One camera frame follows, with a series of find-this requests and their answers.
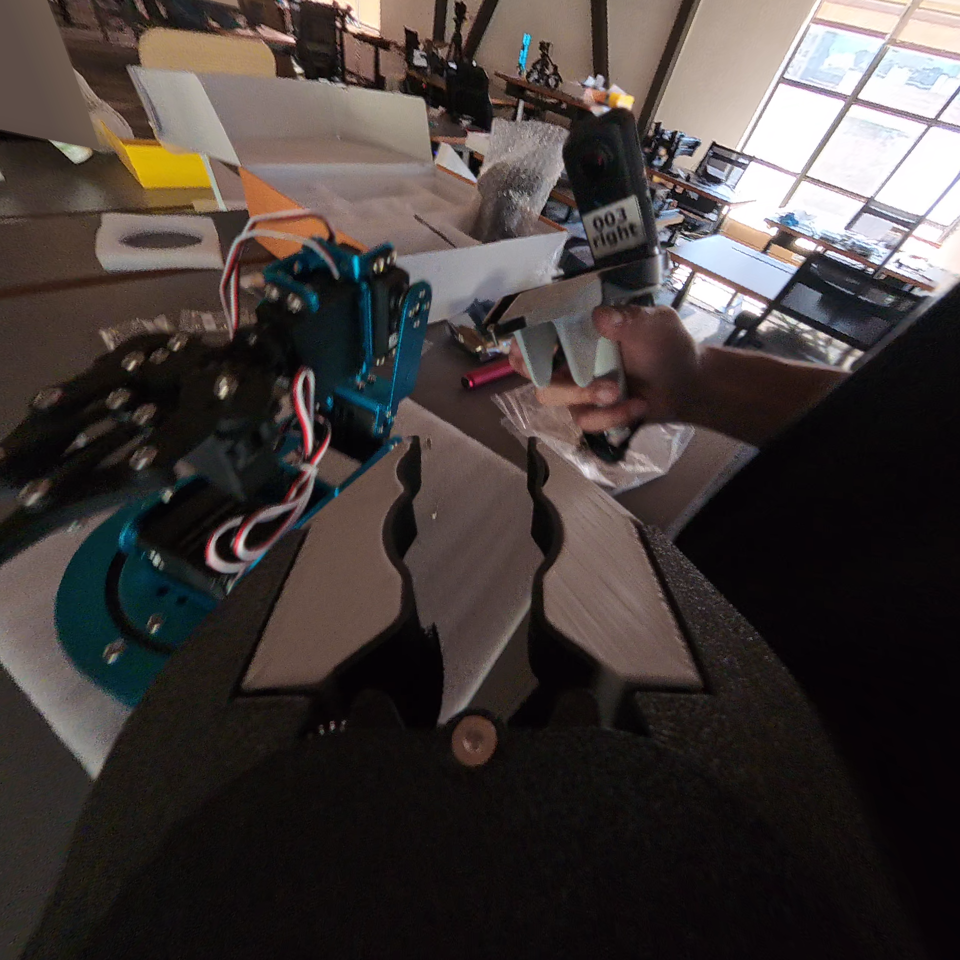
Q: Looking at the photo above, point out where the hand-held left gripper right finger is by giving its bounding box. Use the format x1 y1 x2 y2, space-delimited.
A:
522 441 709 703

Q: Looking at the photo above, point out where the white foam packing piece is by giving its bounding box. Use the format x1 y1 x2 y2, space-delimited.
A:
92 212 228 276

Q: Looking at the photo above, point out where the bubble wrap bag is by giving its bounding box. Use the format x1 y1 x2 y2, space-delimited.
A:
471 116 576 244

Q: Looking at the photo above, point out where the dark grey desk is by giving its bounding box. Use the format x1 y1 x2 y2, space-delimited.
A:
0 128 751 960

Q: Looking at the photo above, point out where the bright paned window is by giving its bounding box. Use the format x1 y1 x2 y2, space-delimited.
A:
734 0 960 244

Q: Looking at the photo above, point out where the person's right forearm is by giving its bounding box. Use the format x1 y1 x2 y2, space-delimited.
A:
690 344 859 447

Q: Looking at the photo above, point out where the dark blue parts packet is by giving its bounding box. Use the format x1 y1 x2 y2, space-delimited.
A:
444 306 520 363

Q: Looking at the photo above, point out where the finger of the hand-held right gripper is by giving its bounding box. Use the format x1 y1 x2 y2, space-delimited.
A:
486 270 607 345

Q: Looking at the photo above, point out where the yellow box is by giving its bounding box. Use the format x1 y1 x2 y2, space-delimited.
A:
111 137 220 192

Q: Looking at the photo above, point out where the pile of small parts bags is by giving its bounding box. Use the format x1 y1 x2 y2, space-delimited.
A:
96 306 229 355

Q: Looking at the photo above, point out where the grey office table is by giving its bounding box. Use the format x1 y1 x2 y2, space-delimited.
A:
666 234 799 312

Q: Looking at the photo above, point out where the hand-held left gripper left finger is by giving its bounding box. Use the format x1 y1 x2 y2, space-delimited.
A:
237 435 442 703

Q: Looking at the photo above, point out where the yellow chair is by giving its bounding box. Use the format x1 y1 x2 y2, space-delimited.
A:
137 26 280 78

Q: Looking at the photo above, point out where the black mesh office chair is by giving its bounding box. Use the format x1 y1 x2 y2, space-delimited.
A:
726 246 934 355

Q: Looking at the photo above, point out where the red white black servo cable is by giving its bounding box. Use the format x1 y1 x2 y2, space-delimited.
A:
201 209 343 580

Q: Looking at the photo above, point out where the person's right hand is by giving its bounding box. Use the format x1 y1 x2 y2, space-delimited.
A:
522 303 709 447

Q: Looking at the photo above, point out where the red-handled tool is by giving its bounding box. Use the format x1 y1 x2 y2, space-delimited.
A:
456 359 520 396

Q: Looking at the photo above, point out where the blue toy robot arm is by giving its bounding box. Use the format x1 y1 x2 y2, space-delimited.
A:
53 237 439 709

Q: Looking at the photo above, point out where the white parts box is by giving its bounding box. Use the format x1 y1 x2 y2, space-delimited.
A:
126 66 574 327

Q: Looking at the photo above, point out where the clear plastic bag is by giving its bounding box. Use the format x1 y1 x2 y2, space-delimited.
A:
491 381 697 498

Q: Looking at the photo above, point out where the white foam sheet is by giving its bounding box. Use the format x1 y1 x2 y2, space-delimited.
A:
0 393 679 784

